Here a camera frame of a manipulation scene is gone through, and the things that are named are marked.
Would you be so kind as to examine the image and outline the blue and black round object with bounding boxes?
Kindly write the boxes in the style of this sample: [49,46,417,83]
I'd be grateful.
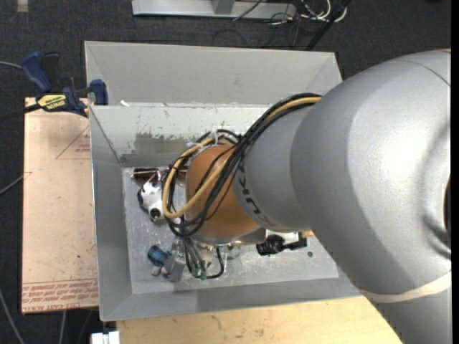
[147,244,174,267]

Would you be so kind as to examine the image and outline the grey metal bin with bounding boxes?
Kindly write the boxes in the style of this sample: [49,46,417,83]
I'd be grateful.
[84,40,364,323]

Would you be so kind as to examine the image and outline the red-brown sunglasses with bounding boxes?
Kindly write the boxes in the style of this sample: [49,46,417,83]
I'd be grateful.
[131,166,188,190]

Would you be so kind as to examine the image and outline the clear glass thing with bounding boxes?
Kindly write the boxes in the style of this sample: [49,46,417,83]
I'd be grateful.
[216,244,245,264]

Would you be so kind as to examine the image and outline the white and black toy animal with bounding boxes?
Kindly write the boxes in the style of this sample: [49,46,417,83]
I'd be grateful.
[137,179,174,224]

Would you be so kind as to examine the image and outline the brown cardboard board, red print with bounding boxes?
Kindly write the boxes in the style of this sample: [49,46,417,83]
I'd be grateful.
[21,97,100,315]

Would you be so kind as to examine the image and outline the black cylinder on white bracket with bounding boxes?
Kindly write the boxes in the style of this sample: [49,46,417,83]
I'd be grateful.
[255,229,313,257]

